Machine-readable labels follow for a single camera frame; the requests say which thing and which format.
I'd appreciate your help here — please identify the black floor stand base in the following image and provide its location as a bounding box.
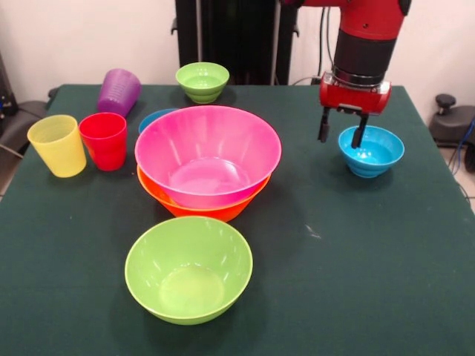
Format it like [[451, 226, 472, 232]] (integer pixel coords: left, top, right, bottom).
[[0, 99, 48, 156], [429, 93, 475, 148]]

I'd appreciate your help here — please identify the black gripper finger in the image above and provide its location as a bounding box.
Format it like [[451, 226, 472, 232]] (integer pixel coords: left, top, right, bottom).
[[350, 111, 370, 149], [317, 106, 332, 143]]

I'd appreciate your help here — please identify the dark green tablecloth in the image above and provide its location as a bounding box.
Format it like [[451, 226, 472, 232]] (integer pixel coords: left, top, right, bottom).
[[0, 84, 475, 356]]

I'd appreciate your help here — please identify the red plastic cup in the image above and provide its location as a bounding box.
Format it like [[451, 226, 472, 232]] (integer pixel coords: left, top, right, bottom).
[[78, 112, 128, 172]]

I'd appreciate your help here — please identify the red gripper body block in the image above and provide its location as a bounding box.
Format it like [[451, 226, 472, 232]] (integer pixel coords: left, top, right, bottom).
[[318, 71, 393, 117]]

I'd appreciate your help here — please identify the pink plastic bowl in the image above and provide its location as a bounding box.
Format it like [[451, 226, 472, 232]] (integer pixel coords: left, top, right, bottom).
[[134, 105, 283, 210]]

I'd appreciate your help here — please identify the yellow plastic cup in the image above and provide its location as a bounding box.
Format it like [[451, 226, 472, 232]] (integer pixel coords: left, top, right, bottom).
[[27, 114, 88, 179]]

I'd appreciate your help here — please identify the black equipment box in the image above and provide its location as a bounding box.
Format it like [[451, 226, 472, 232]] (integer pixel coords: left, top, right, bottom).
[[0, 51, 19, 119]]

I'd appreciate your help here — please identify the purple plastic cup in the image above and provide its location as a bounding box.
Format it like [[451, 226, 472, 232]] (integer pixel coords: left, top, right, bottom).
[[96, 67, 143, 118]]

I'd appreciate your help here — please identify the black wall cable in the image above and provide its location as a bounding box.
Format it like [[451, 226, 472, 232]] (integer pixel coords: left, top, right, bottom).
[[317, 6, 327, 77], [325, 6, 335, 75]]

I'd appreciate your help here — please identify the blue cable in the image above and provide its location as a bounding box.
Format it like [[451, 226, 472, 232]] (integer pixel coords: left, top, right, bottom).
[[448, 117, 475, 175]]

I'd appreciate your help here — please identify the large green plastic bowl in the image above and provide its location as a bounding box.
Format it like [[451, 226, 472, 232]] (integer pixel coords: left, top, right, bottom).
[[124, 216, 254, 326]]

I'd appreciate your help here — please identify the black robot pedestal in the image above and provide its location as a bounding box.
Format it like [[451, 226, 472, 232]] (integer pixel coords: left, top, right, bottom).
[[171, 0, 300, 85]]

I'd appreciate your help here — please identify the light blue plastic bowl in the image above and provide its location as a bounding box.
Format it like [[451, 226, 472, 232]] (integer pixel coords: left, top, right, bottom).
[[338, 125, 405, 179]]

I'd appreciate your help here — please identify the small green plastic bowl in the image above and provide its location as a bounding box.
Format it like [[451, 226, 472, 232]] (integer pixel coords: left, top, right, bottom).
[[175, 62, 230, 105]]

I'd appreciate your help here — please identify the orange plastic bowl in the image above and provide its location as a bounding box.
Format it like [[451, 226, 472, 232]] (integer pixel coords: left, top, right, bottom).
[[136, 165, 272, 223]]

